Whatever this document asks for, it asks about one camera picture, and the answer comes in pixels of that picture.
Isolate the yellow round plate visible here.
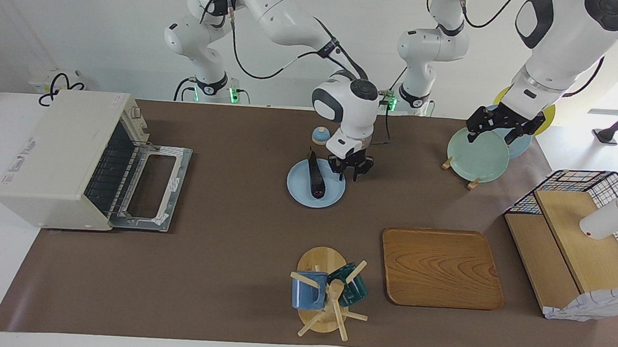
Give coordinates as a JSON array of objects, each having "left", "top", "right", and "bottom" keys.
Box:
[{"left": 491, "top": 85, "right": 557, "bottom": 139}]

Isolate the dark purple eggplant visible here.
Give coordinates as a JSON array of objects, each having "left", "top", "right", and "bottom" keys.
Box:
[{"left": 305, "top": 146, "right": 329, "bottom": 200}]

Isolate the wooden mug tree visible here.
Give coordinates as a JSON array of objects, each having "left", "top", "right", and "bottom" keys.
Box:
[{"left": 286, "top": 244, "right": 373, "bottom": 343}]

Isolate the black cable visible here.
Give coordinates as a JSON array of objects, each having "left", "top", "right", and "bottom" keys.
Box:
[
  {"left": 37, "top": 71, "right": 87, "bottom": 110},
  {"left": 173, "top": 76, "right": 199, "bottom": 103},
  {"left": 224, "top": 5, "right": 375, "bottom": 87},
  {"left": 371, "top": 64, "right": 409, "bottom": 148},
  {"left": 562, "top": 53, "right": 606, "bottom": 101},
  {"left": 456, "top": 0, "right": 519, "bottom": 32}
]

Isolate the wooden tray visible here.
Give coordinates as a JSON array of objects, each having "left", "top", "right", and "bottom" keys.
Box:
[{"left": 377, "top": 225, "right": 509, "bottom": 313}]

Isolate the black wire basket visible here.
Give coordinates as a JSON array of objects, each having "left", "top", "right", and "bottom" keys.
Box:
[{"left": 500, "top": 165, "right": 618, "bottom": 285}]

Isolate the white wall box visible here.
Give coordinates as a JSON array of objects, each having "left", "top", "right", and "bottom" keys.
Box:
[{"left": 28, "top": 66, "right": 84, "bottom": 97}]

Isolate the pale green round plate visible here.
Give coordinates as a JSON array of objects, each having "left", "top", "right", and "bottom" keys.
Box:
[{"left": 445, "top": 125, "right": 513, "bottom": 185}]

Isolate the white cup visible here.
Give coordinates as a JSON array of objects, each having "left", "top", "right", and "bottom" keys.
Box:
[{"left": 578, "top": 179, "right": 618, "bottom": 242}]

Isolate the wooden step shelf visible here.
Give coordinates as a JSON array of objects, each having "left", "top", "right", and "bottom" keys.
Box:
[{"left": 499, "top": 186, "right": 618, "bottom": 322}]

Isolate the light blue round plate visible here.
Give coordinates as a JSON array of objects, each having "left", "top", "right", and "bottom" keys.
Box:
[{"left": 285, "top": 157, "right": 348, "bottom": 210}]

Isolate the pale blue round plate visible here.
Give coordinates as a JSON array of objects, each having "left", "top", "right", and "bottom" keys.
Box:
[{"left": 483, "top": 103, "right": 535, "bottom": 160}]

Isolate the wooden plate rack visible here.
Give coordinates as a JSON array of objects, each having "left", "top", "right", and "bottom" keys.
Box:
[{"left": 440, "top": 155, "right": 483, "bottom": 192}]

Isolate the beige toaster oven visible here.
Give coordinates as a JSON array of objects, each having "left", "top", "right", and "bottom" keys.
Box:
[{"left": 0, "top": 85, "right": 197, "bottom": 238}]

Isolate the blue mug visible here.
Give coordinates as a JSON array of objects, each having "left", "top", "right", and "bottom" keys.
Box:
[{"left": 291, "top": 270, "right": 330, "bottom": 312}]

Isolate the white patterned cloth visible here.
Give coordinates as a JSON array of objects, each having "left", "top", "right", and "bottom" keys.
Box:
[{"left": 542, "top": 282, "right": 618, "bottom": 325}]

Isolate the dark green mug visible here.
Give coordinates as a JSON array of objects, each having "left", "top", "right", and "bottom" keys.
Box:
[{"left": 325, "top": 260, "right": 371, "bottom": 309}]

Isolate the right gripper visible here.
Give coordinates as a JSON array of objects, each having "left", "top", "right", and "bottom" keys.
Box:
[{"left": 327, "top": 148, "right": 376, "bottom": 183}]

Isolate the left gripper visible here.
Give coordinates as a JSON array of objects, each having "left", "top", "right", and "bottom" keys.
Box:
[{"left": 464, "top": 104, "right": 547, "bottom": 150}]

